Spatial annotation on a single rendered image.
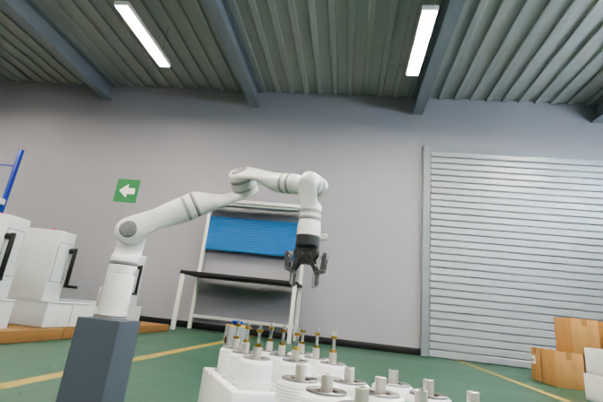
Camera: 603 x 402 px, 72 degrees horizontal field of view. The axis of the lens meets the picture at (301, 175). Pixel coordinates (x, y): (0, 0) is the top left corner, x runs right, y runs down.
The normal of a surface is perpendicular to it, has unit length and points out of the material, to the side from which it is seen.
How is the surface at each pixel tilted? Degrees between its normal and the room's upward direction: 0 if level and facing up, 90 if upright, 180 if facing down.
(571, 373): 90
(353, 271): 90
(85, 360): 90
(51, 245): 90
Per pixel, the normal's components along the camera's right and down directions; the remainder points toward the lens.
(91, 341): -0.10, -0.33
